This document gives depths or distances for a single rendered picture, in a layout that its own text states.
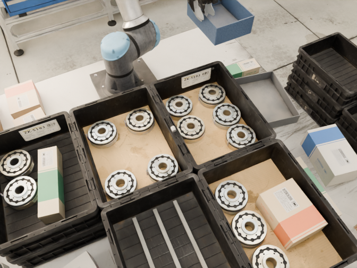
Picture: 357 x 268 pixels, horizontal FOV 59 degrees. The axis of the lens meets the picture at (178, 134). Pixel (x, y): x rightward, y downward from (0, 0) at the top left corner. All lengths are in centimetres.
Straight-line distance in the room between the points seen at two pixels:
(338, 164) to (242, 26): 59
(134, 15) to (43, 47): 177
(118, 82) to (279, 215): 82
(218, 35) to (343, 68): 112
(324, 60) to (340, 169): 97
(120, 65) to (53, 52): 167
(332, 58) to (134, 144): 138
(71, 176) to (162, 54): 81
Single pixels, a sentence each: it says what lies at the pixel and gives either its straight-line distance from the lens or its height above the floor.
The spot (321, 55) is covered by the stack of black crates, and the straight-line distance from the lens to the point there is 212.
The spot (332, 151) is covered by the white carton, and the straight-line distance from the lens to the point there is 128.
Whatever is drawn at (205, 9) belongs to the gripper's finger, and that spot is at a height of 115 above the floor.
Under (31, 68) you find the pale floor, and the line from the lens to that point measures 286.
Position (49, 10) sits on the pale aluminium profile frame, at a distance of 287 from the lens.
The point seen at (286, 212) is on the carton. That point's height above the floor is 91.
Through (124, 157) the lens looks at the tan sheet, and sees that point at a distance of 112.
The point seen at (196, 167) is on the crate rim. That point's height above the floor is 93.
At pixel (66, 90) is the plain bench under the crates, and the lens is 157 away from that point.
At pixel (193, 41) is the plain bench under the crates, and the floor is 70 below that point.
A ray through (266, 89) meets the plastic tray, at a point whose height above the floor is 70.
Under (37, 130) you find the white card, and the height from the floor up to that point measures 89.
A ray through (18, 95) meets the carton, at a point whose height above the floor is 77.
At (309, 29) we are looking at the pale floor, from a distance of 316.
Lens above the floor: 178
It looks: 55 degrees down
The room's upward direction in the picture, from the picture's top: 1 degrees counter-clockwise
